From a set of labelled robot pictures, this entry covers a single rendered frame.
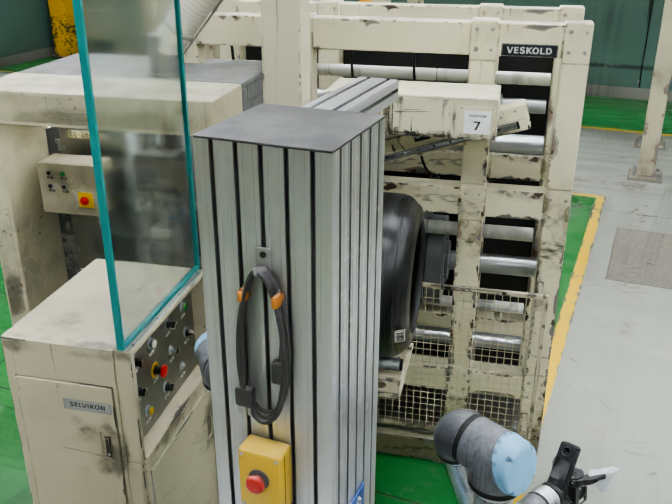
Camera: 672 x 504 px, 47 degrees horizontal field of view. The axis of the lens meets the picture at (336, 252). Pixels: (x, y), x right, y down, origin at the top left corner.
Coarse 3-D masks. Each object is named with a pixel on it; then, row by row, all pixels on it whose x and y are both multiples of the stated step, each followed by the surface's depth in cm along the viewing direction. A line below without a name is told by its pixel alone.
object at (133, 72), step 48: (96, 0) 181; (144, 0) 204; (96, 48) 183; (144, 48) 207; (96, 96) 185; (144, 96) 209; (96, 144) 186; (144, 144) 212; (144, 192) 215; (192, 192) 247; (144, 240) 217; (192, 240) 252; (144, 288) 220
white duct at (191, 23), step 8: (184, 0) 273; (192, 0) 272; (200, 0) 271; (208, 0) 272; (216, 0) 274; (184, 8) 273; (192, 8) 273; (200, 8) 273; (208, 8) 275; (184, 16) 275; (192, 16) 275; (200, 16) 276; (184, 24) 276; (192, 24) 277; (200, 24) 280; (184, 32) 278; (192, 32) 280; (184, 40) 281; (184, 48) 286
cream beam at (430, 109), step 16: (336, 80) 290; (400, 80) 289; (400, 96) 267; (416, 96) 266; (432, 96) 265; (448, 96) 264; (464, 96) 265; (480, 96) 265; (496, 96) 265; (384, 112) 271; (400, 112) 269; (416, 112) 268; (432, 112) 267; (448, 112) 266; (496, 112) 262; (400, 128) 272; (416, 128) 270; (432, 128) 269; (448, 128) 268; (496, 128) 265
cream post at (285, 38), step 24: (264, 0) 238; (288, 0) 237; (264, 24) 241; (288, 24) 240; (264, 48) 244; (288, 48) 243; (264, 72) 248; (288, 72) 246; (264, 96) 251; (288, 96) 249
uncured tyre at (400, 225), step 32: (384, 192) 270; (384, 224) 252; (416, 224) 258; (384, 256) 247; (416, 256) 296; (384, 288) 247; (416, 288) 293; (384, 320) 250; (416, 320) 285; (384, 352) 263
